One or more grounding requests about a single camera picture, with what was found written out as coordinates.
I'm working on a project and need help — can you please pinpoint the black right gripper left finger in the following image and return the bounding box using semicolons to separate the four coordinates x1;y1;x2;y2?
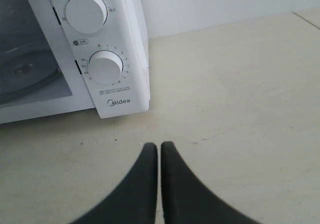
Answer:
73;142;158;224

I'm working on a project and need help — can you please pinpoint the white upper control knob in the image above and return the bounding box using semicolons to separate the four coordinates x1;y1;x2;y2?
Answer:
65;0;108;34

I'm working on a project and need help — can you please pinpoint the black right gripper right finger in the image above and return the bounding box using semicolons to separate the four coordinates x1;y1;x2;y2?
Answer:
160;141;250;224

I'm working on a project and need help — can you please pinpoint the white lower timer knob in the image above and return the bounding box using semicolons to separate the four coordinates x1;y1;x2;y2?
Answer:
88;50;123;85

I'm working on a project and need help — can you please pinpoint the white Midea microwave oven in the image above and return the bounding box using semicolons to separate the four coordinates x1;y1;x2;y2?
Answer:
0;0;150;124

